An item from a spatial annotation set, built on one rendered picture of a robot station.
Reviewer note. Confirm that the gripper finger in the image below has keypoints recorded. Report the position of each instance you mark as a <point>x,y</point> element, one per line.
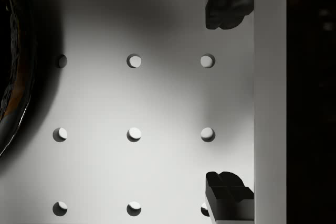
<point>228,195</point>
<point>228,3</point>

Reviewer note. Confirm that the black plate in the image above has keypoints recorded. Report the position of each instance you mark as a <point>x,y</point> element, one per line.
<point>11,64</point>

